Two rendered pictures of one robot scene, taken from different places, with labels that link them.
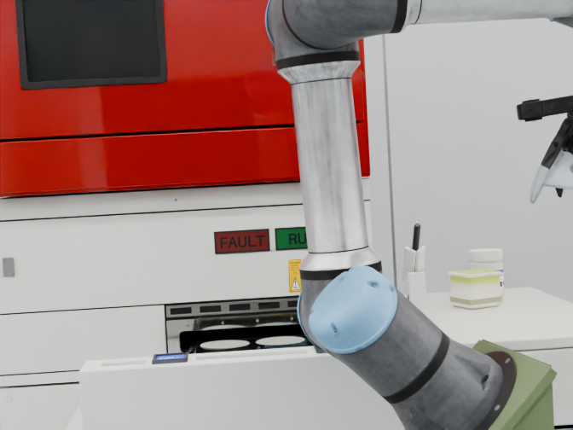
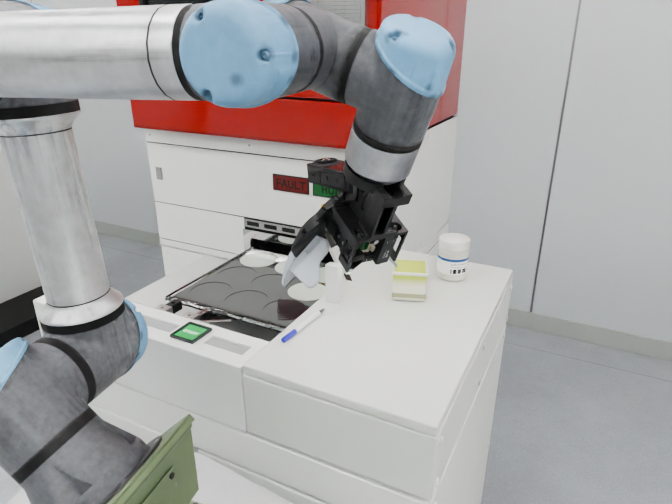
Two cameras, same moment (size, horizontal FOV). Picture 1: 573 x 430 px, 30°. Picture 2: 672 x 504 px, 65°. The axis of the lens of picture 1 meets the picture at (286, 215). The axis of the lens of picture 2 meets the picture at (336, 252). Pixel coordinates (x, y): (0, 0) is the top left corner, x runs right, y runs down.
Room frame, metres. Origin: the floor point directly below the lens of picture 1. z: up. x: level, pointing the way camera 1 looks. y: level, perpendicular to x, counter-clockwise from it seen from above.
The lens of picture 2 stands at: (1.09, -0.74, 1.49)
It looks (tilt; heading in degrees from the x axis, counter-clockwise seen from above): 22 degrees down; 30
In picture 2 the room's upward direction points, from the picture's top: straight up
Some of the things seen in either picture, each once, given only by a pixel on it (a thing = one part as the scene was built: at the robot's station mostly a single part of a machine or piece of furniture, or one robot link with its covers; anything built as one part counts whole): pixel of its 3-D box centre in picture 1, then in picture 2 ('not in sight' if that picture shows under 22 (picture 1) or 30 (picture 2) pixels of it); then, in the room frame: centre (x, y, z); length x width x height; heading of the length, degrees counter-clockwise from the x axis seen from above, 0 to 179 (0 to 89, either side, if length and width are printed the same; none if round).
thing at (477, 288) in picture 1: (475, 288); (409, 280); (2.06, -0.36, 1.00); 0.07 x 0.07 x 0.07; 23
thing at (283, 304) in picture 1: (269, 305); (307, 233); (2.28, 0.05, 0.96); 0.44 x 0.01 x 0.02; 94
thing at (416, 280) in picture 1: (414, 281); (337, 269); (1.97, -0.23, 1.03); 0.06 x 0.04 x 0.13; 4
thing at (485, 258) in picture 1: (486, 272); (452, 256); (2.20, -0.41, 1.01); 0.07 x 0.07 x 0.10
